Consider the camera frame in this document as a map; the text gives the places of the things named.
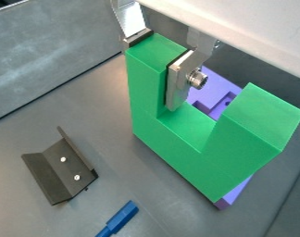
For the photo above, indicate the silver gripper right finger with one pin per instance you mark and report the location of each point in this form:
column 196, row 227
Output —
column 184, row 70

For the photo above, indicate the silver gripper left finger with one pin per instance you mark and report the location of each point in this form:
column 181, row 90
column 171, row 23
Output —
column 128, row 12

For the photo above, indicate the green U-shaped block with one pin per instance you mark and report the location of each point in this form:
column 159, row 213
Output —
column 216, row 153

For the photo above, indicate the purple base board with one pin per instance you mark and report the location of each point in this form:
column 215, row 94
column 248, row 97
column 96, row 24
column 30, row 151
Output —
column 212, row 100

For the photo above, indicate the blue hexagonal peg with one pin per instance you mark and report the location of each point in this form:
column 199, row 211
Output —
column 120, row 219

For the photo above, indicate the black angle bracket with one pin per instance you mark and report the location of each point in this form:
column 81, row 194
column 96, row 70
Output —
column 61, row 170

